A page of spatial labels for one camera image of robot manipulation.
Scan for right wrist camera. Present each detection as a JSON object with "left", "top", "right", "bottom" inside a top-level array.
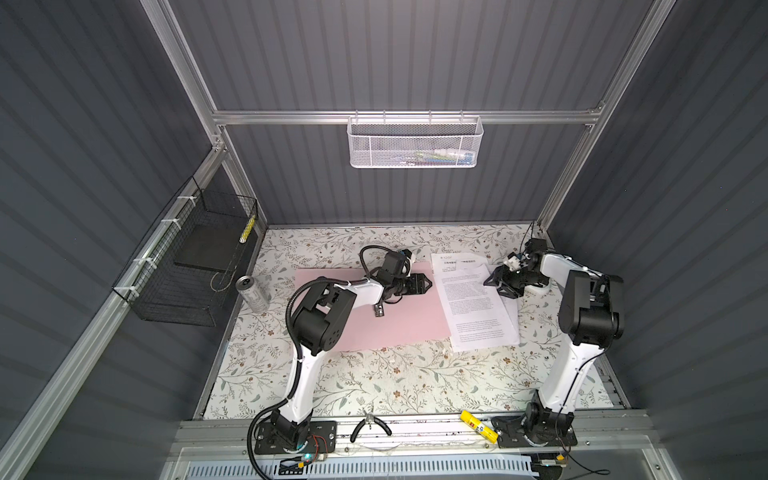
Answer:
[{"left": 504, "top": 252, "right": 528, "bottom": 272}]

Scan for black wire mesh basket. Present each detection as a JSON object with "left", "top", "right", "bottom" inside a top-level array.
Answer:
[{"left": 113, "top": 180, "right": 259, "bottom": 327}]

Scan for printed paper sheet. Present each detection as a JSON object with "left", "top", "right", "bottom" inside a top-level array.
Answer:
[
  {"left": 432, "top": 253, "right": 518, "bottom": 318},
  {"left": 435, "top": 263, "right": 521, "bottom": 353}
]

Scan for white perforated cable tray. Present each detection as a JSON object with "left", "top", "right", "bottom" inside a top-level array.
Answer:
[{"left": 185, "top": 454, "right": 540, "bottom": 480}]

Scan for white wire mesh basket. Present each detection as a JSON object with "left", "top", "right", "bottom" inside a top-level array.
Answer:
[{"left": 346, "top": 115, "right": 484, "bottom": 169}]

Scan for yellow glue tube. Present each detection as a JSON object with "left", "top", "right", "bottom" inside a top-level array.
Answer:
[{"left": 460, "top": 410, "right": 498, "bottom": 444}]

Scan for black corrugated cable conduit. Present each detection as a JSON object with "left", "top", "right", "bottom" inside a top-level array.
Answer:
[{"left": 247, "top": 244, "right": 397, "bottom": 480}]

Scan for silver metal can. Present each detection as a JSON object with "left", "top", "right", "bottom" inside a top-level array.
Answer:
[{"left": 235, "top": 275, "right": 270, "bottom": 314}]

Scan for pink file folder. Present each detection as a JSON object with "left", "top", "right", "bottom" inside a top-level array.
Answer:
[{"left": 332, "top": 286, "right": 451, "bottom": 352}]

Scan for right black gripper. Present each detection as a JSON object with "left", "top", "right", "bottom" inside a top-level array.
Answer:
[{"left": 486, "top": 266, "right": 546, "bottom": 299}]

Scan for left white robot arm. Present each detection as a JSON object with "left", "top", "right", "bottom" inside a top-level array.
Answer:
[{"left": 249, "top": 245, "right": 432, "bottom": 451}]

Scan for yellow marker in basket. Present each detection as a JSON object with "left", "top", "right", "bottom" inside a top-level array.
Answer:
[{"left": 239, "top": 215, "right": 256, "bottom": 244}]

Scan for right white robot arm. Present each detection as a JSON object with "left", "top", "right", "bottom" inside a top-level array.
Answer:
[{"left": 484, "top": 238, "right": 626, "bottom": 448}]

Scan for floral table mat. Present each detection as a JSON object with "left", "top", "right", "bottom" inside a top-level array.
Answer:
[{"left": 202, "top": 224, "right": 562, "bottom": 420}]

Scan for black handled pliers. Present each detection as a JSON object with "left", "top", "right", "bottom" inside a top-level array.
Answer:
[{"left": 349, "top": 413, "right": 393, "bottom": 444}]

